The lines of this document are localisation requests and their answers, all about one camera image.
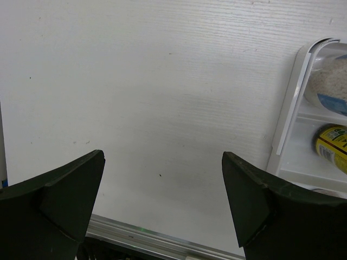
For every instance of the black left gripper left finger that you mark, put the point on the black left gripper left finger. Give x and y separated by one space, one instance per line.
47 216

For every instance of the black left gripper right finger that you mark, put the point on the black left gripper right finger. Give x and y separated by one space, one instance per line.
276 219

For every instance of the yellow-label small bottle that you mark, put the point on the yellow-label small bottle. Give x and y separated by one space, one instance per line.
329 142

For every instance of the blue-label salt shaker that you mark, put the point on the blue-label salt shaker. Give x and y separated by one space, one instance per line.
326 87

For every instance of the silver-lid spice jar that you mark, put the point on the silver-lid spice jar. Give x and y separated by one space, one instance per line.
330 193

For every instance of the white divided plastic tray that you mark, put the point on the white divided plastic tray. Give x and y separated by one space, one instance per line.
292 157

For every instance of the aluminium table frame rail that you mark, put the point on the aluminium table frame rail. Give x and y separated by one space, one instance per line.
149 242

